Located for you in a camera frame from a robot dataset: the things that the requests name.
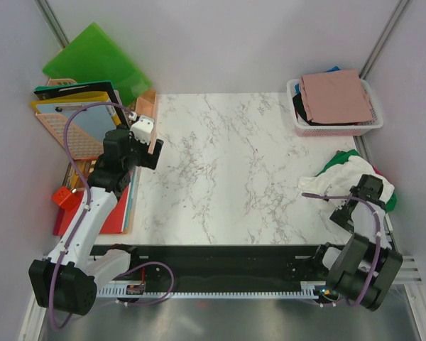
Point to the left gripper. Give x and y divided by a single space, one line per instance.
148 160

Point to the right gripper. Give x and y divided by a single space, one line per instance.
340 217

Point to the pink t shirt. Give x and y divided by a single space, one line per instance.
335 98

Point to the white t shirt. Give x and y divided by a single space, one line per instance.
338 179

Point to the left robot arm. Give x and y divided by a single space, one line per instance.
66 280

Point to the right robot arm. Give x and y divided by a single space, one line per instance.
365 268

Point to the orange desk organizer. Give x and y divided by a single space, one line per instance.
147 105

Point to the blue clipboard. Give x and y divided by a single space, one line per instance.
95 121

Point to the green t shirt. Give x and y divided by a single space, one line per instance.
343 156

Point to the pink file rack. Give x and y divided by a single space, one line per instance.
81 145

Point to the brown book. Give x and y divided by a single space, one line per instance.
81 170

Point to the red folder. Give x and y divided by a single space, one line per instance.
116 222

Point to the yellow folder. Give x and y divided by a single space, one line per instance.
91 96

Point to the red cube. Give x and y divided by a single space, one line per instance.
65 198

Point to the white laundry basket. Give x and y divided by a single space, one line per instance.
305 130

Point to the black folder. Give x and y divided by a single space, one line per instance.
62 90

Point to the green plastic folder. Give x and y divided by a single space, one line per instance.
94 57

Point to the black t shirt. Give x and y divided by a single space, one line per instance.
301 113

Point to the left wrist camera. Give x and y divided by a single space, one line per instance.
142 129

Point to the white cable duct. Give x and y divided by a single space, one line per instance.
152 289

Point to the aluminium frame rail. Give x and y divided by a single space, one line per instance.
408 273

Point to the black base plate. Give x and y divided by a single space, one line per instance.
230 265

